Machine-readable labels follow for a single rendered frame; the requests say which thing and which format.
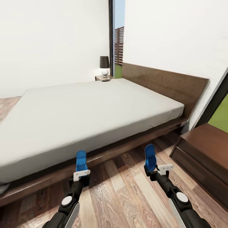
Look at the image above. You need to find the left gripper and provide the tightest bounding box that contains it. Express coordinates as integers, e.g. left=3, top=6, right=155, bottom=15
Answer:
left=68, top=174, right=90, bottom=193

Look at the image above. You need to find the sandal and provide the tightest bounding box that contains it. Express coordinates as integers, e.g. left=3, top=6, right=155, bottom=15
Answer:
left=145, top=144, right=157, bottom=171
left=76, top=150, right=88, bottom=172

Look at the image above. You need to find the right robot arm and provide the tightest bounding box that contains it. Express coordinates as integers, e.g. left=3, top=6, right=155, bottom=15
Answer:
left=144, top=164, right=212, bottom=228

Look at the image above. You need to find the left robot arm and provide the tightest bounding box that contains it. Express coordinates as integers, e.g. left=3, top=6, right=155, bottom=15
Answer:
left=42, top=170, right=90, bottom=228

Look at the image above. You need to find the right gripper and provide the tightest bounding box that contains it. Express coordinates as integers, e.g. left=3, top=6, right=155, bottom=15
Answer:
left=144, top=165, right=172, bottom=187

